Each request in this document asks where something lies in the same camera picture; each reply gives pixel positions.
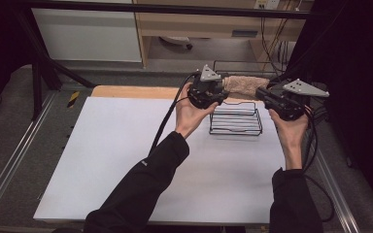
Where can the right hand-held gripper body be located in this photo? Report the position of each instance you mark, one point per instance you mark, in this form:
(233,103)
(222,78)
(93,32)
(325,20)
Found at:
(286,103)

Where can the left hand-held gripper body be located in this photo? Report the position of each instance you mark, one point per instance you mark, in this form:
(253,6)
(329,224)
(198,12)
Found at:
(204,93)

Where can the brown towel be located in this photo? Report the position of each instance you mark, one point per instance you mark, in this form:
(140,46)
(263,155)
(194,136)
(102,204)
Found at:
(244,85)

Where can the person's right hand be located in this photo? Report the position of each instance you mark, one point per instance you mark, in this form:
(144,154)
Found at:
(289,129)

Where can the person's left hand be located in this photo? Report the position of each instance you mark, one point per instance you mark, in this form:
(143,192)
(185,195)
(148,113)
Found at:
(191,118)

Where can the chair wheel base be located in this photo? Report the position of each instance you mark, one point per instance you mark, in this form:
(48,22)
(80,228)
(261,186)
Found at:
(176,40)

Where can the light wooden desk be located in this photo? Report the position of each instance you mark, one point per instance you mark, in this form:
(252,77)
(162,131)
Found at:
(200,24)

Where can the wooden table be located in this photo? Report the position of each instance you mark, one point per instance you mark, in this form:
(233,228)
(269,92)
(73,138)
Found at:
(136,92)

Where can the black metal crossbar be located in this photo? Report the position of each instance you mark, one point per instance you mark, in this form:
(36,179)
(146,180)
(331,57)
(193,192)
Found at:
(142,9)

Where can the white table board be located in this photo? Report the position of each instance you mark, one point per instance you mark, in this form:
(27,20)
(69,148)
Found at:
(110,145)

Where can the white cabinet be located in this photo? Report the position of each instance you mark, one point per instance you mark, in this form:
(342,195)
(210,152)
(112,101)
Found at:
(87,35)

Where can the yellow black tape strip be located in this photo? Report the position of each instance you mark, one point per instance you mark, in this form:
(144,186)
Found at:
(73,99)

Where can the white wall socket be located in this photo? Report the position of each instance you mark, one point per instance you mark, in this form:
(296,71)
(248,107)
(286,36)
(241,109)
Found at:
(267,4)

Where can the aluminium floor rail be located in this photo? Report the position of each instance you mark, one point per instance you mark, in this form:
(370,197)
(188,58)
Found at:
(16,152)
(332,181)

